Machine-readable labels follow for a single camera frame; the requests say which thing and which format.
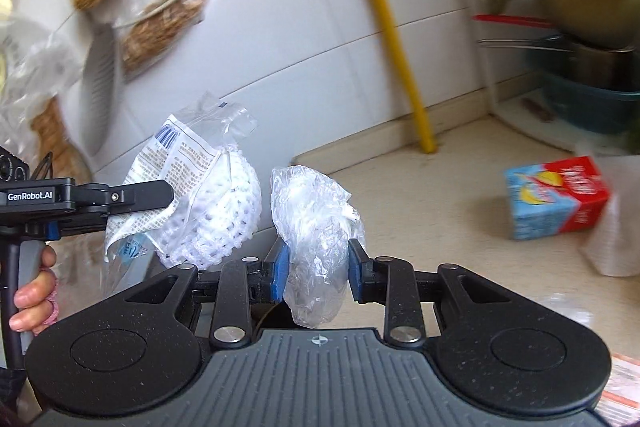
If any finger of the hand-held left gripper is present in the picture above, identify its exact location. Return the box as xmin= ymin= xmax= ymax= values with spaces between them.
xmin=107 ymin=179 xmax=176 ymax=220

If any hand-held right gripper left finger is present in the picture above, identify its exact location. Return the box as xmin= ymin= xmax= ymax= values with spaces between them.
xmin=125 ymin=238 xmax=292 ymax=349

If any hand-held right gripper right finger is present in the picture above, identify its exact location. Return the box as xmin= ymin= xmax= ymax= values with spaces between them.
xmin=347 ymin=238 xmax=506 ymax=348

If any printed clear plastic bag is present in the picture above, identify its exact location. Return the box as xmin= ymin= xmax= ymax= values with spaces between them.
xmin=103 ymin=92 xmax=258 ymax=278

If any white foam fruit net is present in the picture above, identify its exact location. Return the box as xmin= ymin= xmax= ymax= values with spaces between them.
xmin=152 ymin=147 xmax=262 ymax=270

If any person's left hand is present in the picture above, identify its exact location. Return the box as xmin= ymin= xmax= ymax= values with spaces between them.
xmin=10 ymin=246 xmax=60 ymax=329

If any metal slotted skimmer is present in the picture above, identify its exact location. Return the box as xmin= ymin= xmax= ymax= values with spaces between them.
xmin=80 ymin=24 xmax=121 ymax=158

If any hanging clear plastic bag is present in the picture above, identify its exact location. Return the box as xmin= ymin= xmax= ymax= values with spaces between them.
xmin=0 ymin=19 xmax=83 ymax=118

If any bag of dried brown sticks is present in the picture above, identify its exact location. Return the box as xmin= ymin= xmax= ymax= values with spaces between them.
xmin=112 ymin=0 xmax=221 ymax=80

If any blue and red drink carton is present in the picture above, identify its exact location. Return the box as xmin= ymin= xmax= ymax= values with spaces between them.
xmin=504 ymin=155 xmax=612 ymax=242

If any white dish rack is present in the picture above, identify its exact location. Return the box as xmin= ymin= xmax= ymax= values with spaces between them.
xmin=475 ymin=0 xmax=640 ymax=158

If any yellow pipe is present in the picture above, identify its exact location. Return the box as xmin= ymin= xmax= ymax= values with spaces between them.
xmin=327 ymin=0 xmax=438 ymax=154

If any blue basin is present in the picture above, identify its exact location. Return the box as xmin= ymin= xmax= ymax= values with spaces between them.
xmin=532 ymin=69 xmax=640 ymax=135

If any orange and white carton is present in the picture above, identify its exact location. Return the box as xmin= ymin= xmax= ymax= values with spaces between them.
xmin=595 ymin=351 xmax=640 ymax=427

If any green colander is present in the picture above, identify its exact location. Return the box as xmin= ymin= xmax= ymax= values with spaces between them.
xmin=487 ymin=0 xmax=640 ymax=50

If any red handled utensil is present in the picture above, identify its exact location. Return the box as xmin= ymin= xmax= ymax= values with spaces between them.
xmin=472 ymin=13 xmax=556 ymax=30

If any steel pot with handle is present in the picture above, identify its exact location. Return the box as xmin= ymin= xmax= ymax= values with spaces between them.
xmin=477 ymin=34 xmax=640 ymax=90

